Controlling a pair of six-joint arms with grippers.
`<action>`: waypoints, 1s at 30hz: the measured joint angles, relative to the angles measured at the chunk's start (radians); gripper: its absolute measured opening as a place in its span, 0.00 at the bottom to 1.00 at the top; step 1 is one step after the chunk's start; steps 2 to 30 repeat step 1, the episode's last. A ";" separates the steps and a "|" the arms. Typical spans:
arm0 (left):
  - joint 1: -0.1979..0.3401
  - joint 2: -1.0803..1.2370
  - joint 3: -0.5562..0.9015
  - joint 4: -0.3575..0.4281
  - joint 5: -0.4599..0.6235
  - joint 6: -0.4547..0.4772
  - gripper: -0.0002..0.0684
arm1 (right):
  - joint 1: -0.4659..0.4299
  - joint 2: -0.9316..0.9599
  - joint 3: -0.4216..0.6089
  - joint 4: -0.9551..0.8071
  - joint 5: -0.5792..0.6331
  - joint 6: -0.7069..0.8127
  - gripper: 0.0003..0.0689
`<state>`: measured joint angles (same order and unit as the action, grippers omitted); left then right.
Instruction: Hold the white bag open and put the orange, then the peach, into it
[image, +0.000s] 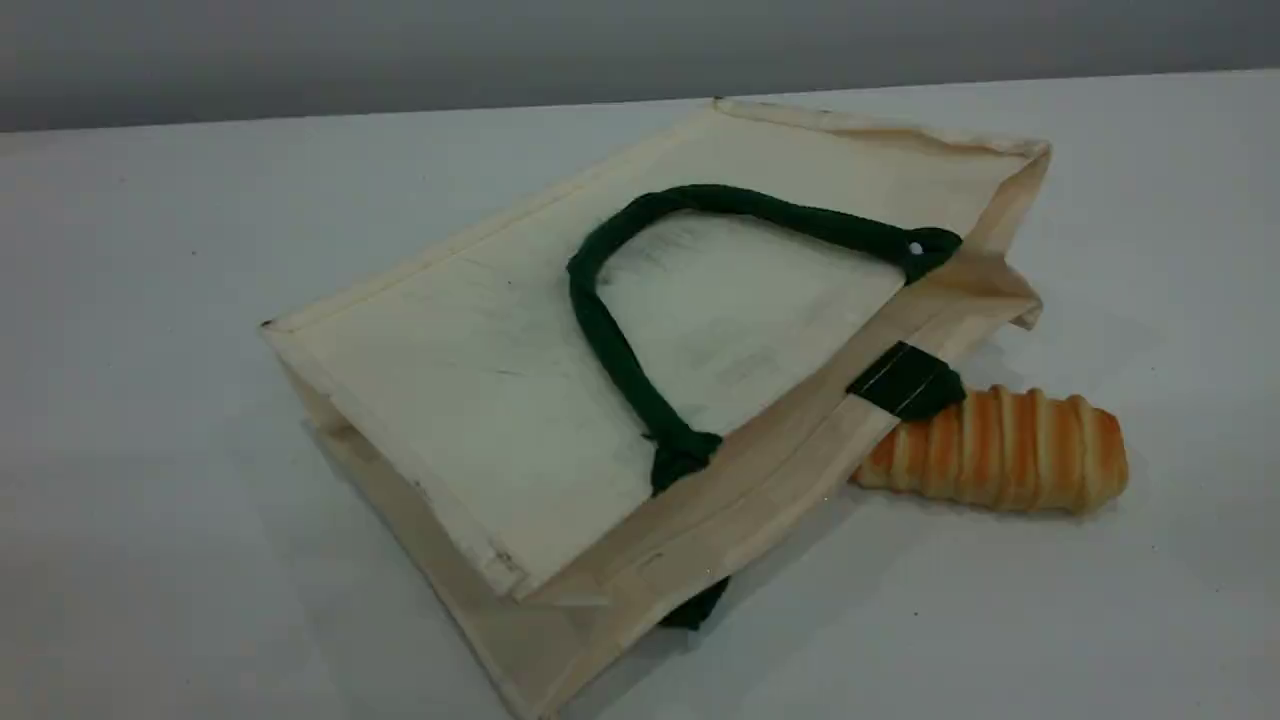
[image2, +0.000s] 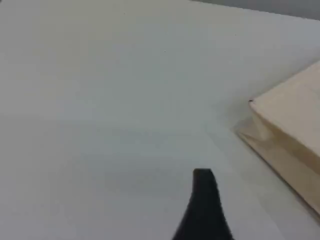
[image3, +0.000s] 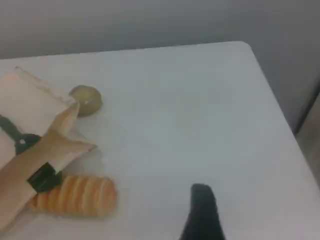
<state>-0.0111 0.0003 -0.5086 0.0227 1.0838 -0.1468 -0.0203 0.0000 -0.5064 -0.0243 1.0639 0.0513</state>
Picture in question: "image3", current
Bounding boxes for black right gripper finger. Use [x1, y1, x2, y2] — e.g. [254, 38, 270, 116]
[179, 183, 226, 240]

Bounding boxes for striped long bread roll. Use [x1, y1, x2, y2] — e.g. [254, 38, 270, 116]
[27, 174, 118, 218]

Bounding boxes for cream canvas bag green handles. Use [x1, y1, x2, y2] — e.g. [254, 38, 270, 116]
[0, 65, 98, 233]

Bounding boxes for brownish green round fruit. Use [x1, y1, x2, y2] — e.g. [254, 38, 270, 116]
[68, 84, 104, 118]

